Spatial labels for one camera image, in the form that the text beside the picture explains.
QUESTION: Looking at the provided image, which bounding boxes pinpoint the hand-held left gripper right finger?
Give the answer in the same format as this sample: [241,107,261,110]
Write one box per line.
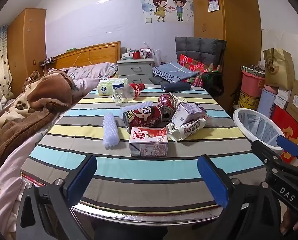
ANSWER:
[197,154,282,240]

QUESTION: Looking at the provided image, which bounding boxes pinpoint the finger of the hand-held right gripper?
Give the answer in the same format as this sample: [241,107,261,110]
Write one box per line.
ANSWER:
[276,135,298,171]
[251,139,284,181]

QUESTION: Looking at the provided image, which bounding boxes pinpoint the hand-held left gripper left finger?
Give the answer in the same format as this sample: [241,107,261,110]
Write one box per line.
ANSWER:
[15,154,98,240]

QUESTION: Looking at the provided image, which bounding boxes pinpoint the white round bin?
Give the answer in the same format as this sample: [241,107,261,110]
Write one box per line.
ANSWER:
[233,108,287,154]

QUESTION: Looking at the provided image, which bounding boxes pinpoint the white foam net sleeve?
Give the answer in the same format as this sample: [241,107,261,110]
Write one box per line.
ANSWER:
[119,101,154,119]
[102,112,120,150]

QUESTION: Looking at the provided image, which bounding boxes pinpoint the floral printed paper wrapper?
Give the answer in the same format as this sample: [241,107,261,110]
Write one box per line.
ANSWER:
[166,118,207,142]

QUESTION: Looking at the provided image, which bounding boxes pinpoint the purple white small carton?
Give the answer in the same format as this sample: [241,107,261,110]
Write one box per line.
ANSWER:
[171,102,207,126]

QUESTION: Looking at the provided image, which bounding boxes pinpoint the pink strawberry milk carton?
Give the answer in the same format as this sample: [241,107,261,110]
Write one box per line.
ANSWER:
[128,127,169,157]

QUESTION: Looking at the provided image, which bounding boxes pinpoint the red cartoon face can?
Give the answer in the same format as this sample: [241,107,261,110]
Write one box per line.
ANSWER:
[123,105,163,133]
[158,94,177,122]

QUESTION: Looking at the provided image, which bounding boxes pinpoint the person's right hand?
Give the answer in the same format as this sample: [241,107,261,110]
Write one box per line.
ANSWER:
[280,210,298,234]

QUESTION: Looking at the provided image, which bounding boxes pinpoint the red gift box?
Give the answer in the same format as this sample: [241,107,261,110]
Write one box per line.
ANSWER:
[270,105,298,165]

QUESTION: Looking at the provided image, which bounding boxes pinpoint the lavender box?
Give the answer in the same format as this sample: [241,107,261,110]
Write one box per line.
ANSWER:
[257,87,279,119]

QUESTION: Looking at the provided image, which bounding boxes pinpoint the small white box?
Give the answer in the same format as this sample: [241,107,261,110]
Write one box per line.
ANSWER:
[274,87,292,109]

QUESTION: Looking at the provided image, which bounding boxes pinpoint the yellow patterned tin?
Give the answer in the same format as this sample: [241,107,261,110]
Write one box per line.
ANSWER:
[237,90,260,110]

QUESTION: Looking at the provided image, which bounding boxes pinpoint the striped tablecloth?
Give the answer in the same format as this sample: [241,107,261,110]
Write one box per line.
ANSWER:
[20,84,267,215]

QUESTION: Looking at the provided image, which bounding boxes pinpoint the pink plastic storage bin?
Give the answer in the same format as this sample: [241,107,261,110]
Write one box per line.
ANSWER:
[241,70,265,98]

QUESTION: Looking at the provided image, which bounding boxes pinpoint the brown paper bag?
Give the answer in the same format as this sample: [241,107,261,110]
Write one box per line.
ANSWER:
[263,48,295,90]

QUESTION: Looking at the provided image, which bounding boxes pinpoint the black chair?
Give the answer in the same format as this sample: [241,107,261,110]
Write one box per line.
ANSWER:
[201,40,226,100]

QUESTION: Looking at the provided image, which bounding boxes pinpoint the patterned tray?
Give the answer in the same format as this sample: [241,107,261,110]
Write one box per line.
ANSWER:
[241,65,265,77]

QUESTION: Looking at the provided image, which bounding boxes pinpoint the crumpled white paper wrapper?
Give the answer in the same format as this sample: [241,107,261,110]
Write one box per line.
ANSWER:
[168,92,188,107]

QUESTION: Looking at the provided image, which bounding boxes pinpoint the brown fleece blanket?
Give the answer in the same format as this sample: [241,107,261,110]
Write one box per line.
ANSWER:
[0,69,75,180]

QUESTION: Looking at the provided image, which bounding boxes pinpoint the green white tissue pack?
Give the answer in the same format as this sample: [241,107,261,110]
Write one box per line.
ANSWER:
[97,78,129,96]

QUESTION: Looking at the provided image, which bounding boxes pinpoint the dark blue glasses case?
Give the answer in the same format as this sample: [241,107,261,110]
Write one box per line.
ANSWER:
[161,83,191,92]

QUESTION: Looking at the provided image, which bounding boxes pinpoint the red label plastic bottle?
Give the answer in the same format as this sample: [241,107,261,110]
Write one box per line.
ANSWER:
[112,82,146,105]

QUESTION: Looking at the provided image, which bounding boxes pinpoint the pale floral duvet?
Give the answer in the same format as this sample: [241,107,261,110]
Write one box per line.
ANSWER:
[47,62,118,98]

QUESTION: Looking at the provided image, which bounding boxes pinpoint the red plaid blanket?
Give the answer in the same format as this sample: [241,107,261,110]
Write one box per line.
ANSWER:
[178,54,222,87]

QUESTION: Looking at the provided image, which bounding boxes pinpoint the blue plaid cloth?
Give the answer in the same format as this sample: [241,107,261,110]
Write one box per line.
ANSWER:
[153,60,199,83]

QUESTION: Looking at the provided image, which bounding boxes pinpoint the grey nightstand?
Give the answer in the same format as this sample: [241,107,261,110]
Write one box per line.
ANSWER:
[116,57,155,83]

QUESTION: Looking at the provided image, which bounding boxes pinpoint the grey quilted chair cushion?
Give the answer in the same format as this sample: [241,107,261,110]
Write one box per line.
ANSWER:
[175,36,227,65]

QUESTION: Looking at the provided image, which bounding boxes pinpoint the tall wooden wardrobe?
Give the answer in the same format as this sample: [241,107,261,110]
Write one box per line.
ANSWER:
[191,0,262,110]

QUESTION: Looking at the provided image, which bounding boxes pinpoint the power strip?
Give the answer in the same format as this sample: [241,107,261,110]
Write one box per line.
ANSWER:
[40,57,58,66]

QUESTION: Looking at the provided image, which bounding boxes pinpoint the wooden headboard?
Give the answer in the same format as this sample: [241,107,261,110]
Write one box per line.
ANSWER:
[48,41,121,70]

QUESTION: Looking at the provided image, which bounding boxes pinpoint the white plastic bag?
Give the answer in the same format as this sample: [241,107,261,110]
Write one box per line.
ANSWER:
[151,49,168,67]

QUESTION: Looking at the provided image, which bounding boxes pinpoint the wooden wardrobe with star marks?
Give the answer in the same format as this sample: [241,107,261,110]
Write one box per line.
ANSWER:
[7,8,47,98]

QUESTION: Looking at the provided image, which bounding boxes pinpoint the yellow charging cable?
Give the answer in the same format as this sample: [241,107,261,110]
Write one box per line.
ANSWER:
[74,46,92,67]

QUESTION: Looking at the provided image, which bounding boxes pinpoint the cartoon couple wall sticker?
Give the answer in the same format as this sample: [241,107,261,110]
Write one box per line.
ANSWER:
[109,0,193,23]

